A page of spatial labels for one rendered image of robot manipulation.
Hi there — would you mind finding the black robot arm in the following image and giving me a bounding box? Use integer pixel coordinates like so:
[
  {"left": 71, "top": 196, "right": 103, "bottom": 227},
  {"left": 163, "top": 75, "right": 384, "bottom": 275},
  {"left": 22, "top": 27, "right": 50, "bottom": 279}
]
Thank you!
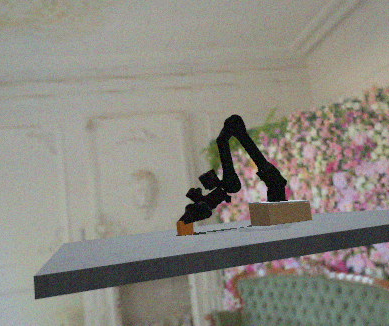
[{"left": 186, "top": 115, "right": 288, "bottom": 205}]

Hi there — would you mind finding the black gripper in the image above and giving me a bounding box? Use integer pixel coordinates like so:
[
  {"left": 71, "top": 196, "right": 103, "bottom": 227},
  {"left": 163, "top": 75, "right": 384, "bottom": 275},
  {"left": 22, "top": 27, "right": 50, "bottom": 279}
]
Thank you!
[{"left": 177, "top": 194, "right": 217, "bottom": 224}]

